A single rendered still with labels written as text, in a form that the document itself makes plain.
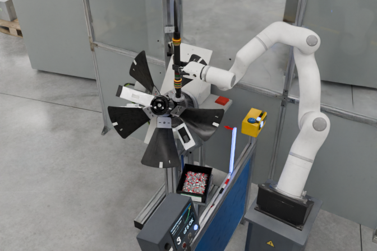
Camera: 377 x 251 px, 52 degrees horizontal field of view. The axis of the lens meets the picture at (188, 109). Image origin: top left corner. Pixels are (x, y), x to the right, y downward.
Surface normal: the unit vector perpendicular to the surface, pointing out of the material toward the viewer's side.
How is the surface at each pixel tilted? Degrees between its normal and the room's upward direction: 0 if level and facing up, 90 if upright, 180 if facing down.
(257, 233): 90
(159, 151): 50
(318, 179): 90
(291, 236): 0
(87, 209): 0
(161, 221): 15
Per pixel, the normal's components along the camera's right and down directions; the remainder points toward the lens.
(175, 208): -0.23, -0.84
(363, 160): -0.48, 0.53
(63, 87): 0.00, -0.80
